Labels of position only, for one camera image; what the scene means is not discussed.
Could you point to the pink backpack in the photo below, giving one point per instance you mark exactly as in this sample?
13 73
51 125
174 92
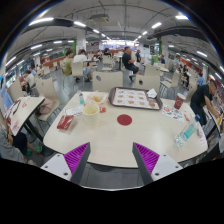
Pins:
45 106

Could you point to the dark food tray with liner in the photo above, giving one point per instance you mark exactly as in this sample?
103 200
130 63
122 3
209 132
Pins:
133 98

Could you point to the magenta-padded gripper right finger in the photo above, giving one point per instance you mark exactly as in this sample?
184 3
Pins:
146 157

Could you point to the white printed paper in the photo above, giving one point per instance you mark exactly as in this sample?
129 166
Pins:
75 110

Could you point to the person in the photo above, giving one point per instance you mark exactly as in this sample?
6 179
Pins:
68 64
127 61
10 146
200 80
80 58
30 81
200 98

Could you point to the small clear teal bottle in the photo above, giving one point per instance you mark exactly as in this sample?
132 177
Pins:
81 99

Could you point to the red booklet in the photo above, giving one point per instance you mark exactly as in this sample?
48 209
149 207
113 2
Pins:
65 122

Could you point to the ceiling lights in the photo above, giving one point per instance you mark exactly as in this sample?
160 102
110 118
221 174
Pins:
41 21

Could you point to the beige chair with round hole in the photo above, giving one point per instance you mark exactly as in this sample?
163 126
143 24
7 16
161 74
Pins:
146 83
107 81

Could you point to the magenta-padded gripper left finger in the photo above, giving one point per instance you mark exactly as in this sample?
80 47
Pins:
77 156

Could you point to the flat round red coaster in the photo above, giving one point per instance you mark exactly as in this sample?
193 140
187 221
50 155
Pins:
124 119

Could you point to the clear plastic bag with food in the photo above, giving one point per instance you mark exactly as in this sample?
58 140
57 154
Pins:
95 98

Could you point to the white red printed table sticker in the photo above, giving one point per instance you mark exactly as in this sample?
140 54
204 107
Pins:
202 136

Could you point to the white crumpled napkin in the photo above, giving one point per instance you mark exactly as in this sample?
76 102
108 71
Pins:
152 93

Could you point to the beige black-edged table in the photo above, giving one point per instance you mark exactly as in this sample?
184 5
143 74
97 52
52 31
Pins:
26 108

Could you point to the red paper cup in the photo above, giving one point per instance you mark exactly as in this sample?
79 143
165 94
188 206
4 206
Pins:
179 101

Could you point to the ceiling air conditioner unit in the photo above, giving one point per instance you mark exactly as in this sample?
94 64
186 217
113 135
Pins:
99 17

